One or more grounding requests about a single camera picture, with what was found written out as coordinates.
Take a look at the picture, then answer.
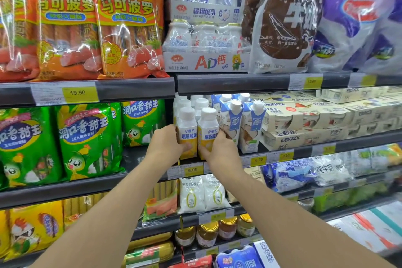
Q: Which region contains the stack of cream yogurt packs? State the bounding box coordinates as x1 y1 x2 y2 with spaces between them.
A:
250 86 402 152

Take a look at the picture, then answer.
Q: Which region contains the blue snack packet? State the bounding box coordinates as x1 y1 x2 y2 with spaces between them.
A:
215 245 265 268

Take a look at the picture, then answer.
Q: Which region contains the yellow white price tag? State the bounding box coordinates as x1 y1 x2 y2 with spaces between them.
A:
30 81 100 106
241 153 268 168
267 149 295 164
198 209 235 225
288 73 324 91
167 162 205 180
311 144 337 157
348 73 378 89

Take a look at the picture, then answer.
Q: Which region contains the person's left forearm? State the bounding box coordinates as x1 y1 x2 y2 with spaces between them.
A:
30 159 177 268

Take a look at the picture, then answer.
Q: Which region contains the red snack packet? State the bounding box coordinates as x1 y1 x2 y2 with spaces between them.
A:
169 255 214 268

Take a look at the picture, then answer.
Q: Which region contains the person's right forearm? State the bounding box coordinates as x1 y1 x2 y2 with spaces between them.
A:
217 166 398 268

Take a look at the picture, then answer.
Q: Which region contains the person's right hand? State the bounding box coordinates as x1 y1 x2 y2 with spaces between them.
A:
198 131 244 182

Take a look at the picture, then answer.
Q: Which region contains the white yellow milk bag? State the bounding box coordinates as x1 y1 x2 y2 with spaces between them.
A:
348 143 402 175

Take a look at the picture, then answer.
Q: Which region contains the brown white milk bag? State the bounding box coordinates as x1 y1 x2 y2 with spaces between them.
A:
241 0 328 74

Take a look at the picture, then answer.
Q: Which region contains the yellow green sausage log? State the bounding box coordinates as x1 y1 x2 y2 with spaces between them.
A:
122 241 176 268

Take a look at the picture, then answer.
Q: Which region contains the purple white milk bag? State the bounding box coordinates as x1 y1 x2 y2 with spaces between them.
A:
308 0 387 73
344 0 402 76

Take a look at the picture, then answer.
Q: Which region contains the person's left hand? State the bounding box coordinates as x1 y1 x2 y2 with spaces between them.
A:
145 125 192 171

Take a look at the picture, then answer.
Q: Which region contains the beige snack pack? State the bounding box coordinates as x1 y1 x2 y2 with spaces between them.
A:
225 166 268 204

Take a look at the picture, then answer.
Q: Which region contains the clear lidded cup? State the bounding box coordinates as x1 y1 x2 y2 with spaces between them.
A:
296 198 315 214

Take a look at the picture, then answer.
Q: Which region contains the blue white milk bag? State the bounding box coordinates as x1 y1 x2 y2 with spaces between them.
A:
263 158 318 193

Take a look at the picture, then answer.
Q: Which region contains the row of white capped bottles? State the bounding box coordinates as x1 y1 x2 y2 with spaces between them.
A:
172 93 220 125

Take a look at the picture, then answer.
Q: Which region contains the green corn sausage packet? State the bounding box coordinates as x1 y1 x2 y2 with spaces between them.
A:
0 107 64 190
121 99 166 148
54 103 125 181

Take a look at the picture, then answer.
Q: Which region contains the clear orange sausage packet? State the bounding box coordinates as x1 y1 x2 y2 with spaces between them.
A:
142 179 178 225

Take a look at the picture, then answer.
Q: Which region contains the glass jar gold lid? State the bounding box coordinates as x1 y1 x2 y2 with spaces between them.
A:
197 221 220 249
218 216 238 241
175 226 196 248
237 213 256 238

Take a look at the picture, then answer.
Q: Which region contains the yellow label yogurt bottle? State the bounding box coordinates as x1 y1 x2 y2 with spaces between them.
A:
197 107 220 160
177 107 198 160

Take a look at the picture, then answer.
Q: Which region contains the white red striped box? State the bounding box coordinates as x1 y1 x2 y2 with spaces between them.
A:
326 201 402 254

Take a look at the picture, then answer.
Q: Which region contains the white milk pouch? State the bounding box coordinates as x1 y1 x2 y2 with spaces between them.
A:
178 177 207 214
202 174 232 212

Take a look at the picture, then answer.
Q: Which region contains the green vegetable bag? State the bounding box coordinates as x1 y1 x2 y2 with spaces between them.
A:
313 181 390 214

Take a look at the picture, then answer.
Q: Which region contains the yellow rooster sausage packet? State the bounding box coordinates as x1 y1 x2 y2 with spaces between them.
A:
0 201 65 261

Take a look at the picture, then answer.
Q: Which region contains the white bottle pack cartoon sleeve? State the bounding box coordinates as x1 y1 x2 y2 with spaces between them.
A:
162 19 252 73

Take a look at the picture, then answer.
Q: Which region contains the dark shelf rail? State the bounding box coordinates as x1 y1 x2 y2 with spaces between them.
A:
0 77 176 109
168 129 402 181
130 169 402 241
0 167 178 210
176 71 402 96

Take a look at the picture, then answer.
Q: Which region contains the clear pack of yellow sausages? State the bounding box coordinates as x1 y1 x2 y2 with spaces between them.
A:
63 192 111 231

